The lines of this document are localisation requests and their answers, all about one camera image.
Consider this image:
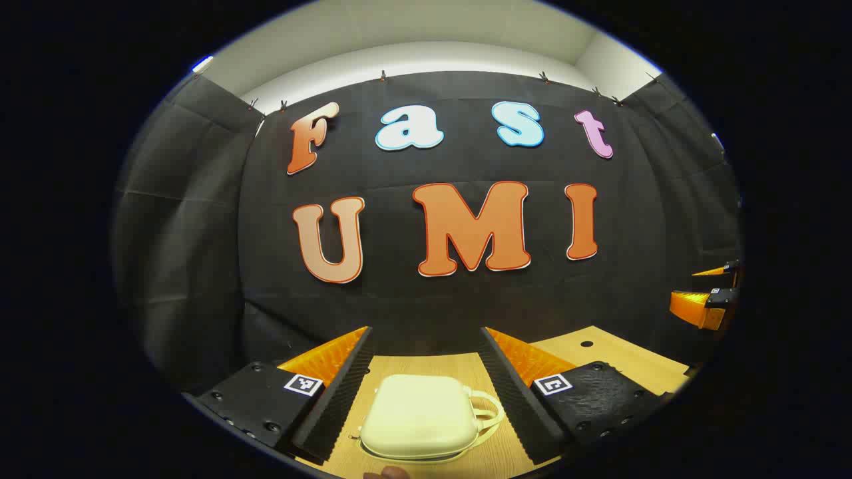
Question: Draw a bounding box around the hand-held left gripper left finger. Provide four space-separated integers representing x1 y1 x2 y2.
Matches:
192 326 374 465

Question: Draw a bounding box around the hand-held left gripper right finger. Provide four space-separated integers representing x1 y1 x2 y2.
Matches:
479 326 668 466

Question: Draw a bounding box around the pale yellow suitcase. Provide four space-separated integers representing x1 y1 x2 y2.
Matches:
359 374 505 463

